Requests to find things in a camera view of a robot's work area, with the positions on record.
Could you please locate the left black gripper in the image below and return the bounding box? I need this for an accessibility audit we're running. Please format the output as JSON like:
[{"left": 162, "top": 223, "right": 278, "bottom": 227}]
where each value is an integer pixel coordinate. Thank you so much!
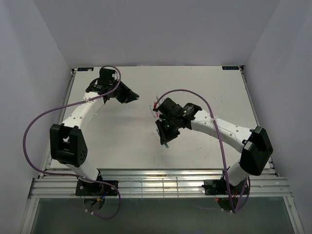
[{"left": 110, "top": 79, "right": 140, "bottom": 104}]

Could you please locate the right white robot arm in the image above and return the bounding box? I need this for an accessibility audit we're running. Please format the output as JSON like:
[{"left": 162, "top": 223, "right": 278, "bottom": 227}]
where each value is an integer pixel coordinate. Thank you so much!
[{"left": 153, "top": 98, "right": 273, "bottom": 195}]

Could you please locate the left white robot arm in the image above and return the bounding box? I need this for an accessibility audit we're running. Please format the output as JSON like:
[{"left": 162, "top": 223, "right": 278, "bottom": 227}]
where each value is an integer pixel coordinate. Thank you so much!
[{"left": 50, "top": 66, "right": 139, "bottom": 195}]

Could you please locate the left blue corner label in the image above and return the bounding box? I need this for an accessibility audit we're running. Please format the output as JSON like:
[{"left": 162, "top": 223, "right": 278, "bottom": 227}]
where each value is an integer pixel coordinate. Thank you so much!
[{"left": 77, "top": 67, "right": 94, "bottom": 72}]

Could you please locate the blue corner label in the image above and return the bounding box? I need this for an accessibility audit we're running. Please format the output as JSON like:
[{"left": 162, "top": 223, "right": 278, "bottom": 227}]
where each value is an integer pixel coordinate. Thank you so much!
[
  {"left": 77, "top": 67, "right": 94, "bottom": 72},
  {"left": 222, "top": 66, "right": 239, "bottom": 70}
]

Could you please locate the right blue corner label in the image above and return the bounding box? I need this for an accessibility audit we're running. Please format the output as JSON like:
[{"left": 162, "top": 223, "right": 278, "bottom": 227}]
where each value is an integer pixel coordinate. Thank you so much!
[{"left": 222, "top": 66, "right": 239, "bottom": 70}]

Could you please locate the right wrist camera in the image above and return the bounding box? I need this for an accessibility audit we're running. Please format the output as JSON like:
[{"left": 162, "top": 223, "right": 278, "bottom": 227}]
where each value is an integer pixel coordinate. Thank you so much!
[{"left": 152, "top": 101, "right": 159, "bottom": 118}]

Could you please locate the aluminium rail frame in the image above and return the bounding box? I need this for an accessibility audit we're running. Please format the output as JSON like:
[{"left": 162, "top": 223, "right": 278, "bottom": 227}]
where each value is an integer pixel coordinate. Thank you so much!
[{"left": 29, "top": 169, "right": 293, "bottom": 198}]

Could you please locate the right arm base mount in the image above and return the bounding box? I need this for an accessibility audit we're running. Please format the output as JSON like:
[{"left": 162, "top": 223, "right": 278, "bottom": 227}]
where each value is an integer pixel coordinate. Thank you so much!
[{"left": 201, "top": 170, "right": 249, "bottom": 195}]

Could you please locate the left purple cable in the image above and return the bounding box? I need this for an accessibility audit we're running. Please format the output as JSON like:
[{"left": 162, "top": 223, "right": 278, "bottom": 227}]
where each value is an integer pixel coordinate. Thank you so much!
[{"left": 23, "top": 65, "right": 122, "bottom": 219}]

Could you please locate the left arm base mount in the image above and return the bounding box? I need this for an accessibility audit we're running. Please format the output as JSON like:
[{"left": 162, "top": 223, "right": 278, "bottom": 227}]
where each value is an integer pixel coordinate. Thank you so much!
[{"left": 75, "top": 172, "right": 118, "bottom": 196}]

